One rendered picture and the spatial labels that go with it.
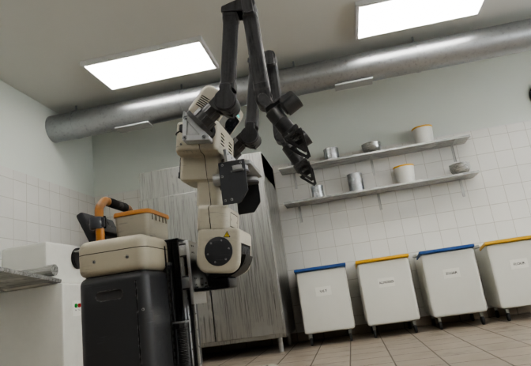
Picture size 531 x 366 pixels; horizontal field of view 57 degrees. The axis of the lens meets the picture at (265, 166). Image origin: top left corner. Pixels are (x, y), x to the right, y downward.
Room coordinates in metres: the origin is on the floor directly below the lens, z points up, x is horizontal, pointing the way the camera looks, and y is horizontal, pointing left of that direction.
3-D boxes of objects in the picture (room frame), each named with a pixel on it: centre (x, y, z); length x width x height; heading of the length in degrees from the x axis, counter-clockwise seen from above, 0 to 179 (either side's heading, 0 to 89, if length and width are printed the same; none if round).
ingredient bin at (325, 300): (5.44, -0.44, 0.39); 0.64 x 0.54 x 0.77; 175
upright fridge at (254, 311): (5.46, 0.67, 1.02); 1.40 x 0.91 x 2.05; 82
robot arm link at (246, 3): (1.62, -0.02, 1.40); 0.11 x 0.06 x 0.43; 173
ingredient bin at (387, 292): (5.36, -1.08, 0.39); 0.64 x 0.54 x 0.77; 173
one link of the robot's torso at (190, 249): (1.93, 0.23, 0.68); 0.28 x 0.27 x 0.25; 172
